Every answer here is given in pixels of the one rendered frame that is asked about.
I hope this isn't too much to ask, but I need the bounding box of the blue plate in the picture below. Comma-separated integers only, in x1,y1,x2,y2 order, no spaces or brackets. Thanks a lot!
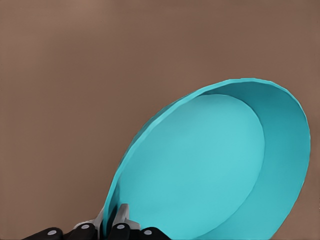
101,77,312,240

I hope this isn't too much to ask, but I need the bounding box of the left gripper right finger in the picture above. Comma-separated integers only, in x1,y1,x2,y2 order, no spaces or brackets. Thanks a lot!
108,203,142,240

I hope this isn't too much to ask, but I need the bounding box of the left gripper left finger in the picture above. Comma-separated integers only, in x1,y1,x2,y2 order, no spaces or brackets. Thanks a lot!
63,206,106,240

